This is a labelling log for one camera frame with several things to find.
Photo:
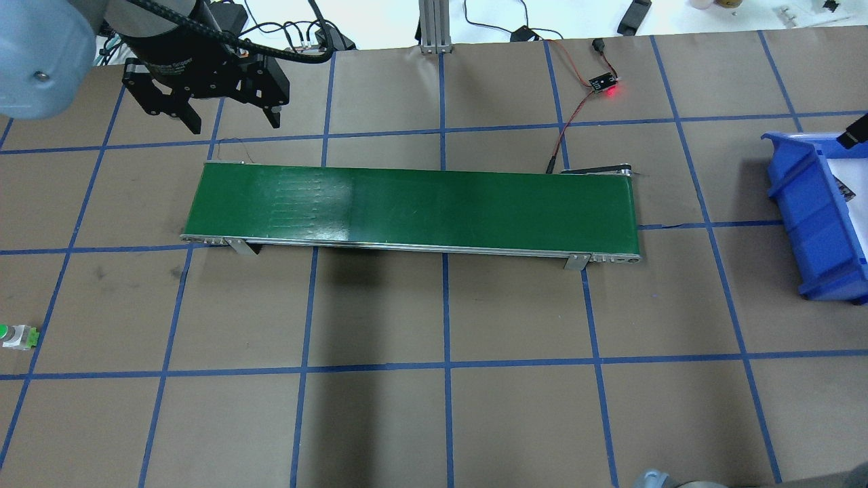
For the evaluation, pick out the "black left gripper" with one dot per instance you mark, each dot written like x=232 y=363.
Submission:
x=178 y=62

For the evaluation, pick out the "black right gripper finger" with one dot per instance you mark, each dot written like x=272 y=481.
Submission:
x=855 y=134

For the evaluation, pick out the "black capacitor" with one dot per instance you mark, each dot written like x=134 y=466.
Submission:
x=845 y=191

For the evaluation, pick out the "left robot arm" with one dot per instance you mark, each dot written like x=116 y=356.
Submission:
x=49 y=46

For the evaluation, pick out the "blue storage bin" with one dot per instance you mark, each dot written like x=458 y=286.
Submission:
x=827 y=235

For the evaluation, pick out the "black power adapter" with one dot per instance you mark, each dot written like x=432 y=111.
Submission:
x=633 y=17

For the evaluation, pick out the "small sensor board red led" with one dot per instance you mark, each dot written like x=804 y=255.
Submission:
x=603 y=83

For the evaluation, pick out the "green conveyor belt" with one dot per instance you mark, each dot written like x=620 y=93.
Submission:
x=584 y=218

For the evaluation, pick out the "aluminium frame post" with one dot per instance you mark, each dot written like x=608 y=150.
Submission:
x=434 y=27

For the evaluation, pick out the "green push button switch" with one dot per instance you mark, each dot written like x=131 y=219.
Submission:
x=19 y=337

